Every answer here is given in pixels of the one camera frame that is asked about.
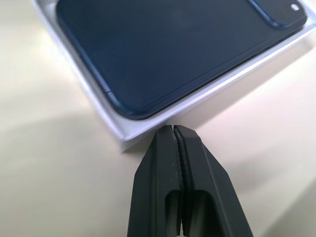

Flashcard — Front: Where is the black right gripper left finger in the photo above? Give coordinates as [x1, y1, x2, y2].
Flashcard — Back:
[126, 124, 185, 237]

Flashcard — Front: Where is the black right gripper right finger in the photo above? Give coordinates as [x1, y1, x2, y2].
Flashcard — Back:
[173, 124, 254, 237]

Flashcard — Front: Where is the dark blue smartphone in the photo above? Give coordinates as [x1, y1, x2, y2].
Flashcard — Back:
[55, 0, 310, 121]

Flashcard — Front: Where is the white phone box base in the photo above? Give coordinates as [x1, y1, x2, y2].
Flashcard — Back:
[30, 0, 316, 154]

